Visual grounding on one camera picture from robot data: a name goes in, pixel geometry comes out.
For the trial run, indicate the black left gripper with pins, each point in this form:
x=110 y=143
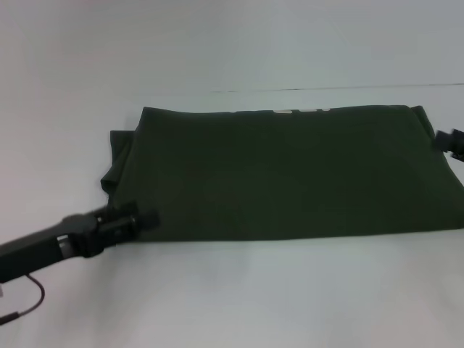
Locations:
x=47 y=243

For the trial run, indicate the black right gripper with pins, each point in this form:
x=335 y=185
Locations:
x=458 y=145

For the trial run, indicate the dark green shirt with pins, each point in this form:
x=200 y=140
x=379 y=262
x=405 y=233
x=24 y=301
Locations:
x=290 y=174

